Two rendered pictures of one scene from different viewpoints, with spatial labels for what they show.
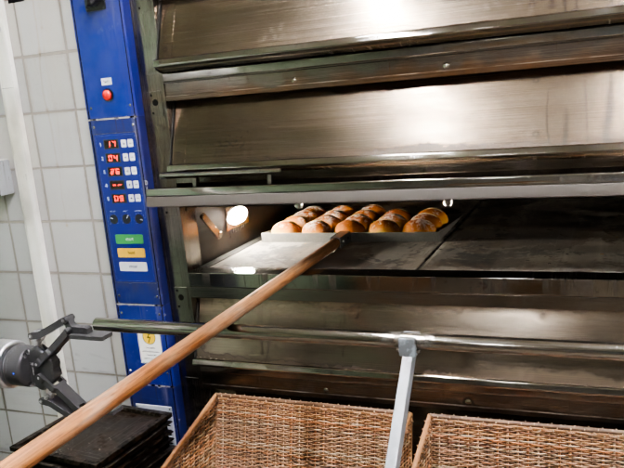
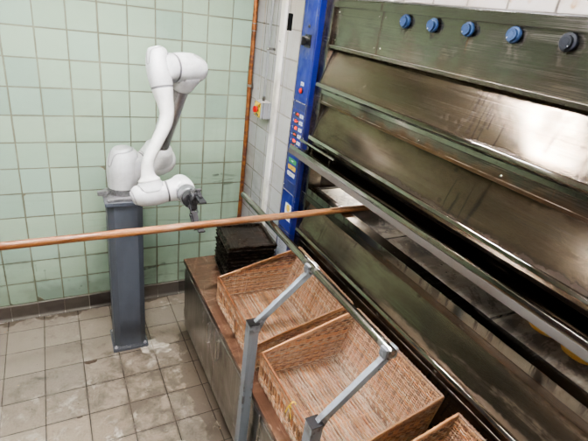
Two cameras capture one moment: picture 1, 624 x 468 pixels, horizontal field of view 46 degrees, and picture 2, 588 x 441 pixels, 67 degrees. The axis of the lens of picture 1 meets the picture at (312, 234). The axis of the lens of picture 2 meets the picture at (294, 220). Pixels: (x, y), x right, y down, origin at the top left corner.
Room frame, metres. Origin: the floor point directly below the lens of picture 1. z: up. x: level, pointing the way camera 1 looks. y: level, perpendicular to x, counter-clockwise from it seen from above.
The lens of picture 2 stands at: (0.05, -0.96, 2.02)
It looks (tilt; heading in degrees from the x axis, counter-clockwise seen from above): 25 degrees down; 37
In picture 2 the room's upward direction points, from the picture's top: 8 degrees clockwise
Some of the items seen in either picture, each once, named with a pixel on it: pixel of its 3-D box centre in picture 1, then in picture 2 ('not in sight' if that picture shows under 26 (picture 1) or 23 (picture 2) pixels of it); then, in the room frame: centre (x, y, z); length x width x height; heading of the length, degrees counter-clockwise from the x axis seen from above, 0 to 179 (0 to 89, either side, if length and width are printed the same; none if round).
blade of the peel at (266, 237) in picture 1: (364, 224); not in sight; (2.25, -0.17, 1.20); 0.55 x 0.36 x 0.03; 67
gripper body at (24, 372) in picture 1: (37, 366); (192, 201); (1.26, 0.52, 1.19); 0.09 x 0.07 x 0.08; 67
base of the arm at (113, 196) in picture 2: not in sight; (119, 191); (1.25, 1.13, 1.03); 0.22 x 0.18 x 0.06; 156
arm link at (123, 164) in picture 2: not in sight; (123, 166); (1.28, 1.12, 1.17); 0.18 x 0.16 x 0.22; 2
